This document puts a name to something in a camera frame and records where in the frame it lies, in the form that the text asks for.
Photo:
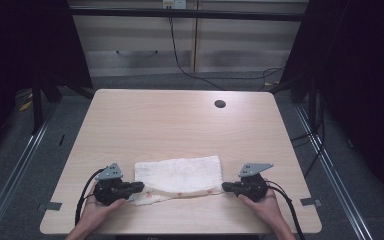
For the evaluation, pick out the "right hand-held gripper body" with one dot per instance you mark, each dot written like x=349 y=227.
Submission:
x=255 y=188

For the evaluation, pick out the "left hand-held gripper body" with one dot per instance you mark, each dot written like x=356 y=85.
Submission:
x=108 y=188

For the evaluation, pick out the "white towel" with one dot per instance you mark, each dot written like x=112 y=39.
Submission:
x=178 y=175

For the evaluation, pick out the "person's right hand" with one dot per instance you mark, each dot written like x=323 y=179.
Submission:
x=268 y=208

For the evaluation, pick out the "person's left hand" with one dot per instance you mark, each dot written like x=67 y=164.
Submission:
x=93 y=213

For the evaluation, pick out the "grey tape strip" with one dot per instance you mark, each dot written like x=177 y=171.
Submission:
x=51 y=206
x=310 y=201

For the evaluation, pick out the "small black floor piece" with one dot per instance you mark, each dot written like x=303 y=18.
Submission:
x=62 y=140

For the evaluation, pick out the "black metal stand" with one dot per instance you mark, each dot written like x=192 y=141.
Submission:
x=37 y=106

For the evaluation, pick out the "yellow floor tape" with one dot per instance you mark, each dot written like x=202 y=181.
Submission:
x=26 y=106

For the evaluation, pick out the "black curtain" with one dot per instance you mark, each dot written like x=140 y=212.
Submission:
x=360 y=83
x=26 y=43

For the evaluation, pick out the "black horizontal metal bar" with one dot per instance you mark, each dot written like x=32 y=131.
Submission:
x=186 y=14

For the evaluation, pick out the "metal floor rail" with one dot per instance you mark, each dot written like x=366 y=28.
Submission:
x=333 y=166
x=16 y=170

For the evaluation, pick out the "white wall socket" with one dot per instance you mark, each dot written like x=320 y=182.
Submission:
x=174 y=3

